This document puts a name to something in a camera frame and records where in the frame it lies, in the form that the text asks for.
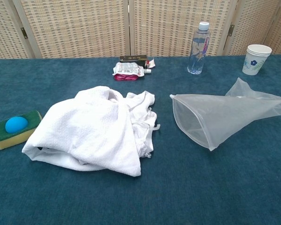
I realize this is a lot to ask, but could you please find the blue ball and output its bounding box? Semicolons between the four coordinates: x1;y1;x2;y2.
5;116;29;135

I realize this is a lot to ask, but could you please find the transparent plastic zip bag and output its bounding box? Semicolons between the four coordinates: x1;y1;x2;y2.
169;77;281;152

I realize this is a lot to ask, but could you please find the clear plastic water bottle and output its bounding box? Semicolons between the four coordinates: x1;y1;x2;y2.
187;22;211;75

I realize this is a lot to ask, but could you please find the woven folding screen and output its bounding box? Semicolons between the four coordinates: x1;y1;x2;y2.
0;0;281;60

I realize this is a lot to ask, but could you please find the yellow green scouring sponge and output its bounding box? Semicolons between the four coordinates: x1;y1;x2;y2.
0;110;43;150

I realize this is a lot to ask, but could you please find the white pink spout pouch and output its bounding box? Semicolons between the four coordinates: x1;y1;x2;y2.
112;62;152;82

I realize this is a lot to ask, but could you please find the white towel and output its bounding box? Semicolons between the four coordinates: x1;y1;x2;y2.
22;85;161;177

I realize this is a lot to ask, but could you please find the black rectangular box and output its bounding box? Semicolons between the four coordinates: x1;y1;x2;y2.
119;55;148;68

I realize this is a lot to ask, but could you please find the floral paper cup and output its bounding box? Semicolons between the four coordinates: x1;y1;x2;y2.
242;44;272;76

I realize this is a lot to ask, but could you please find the teal table cover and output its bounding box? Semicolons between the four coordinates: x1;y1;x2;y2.
0;55;281;225

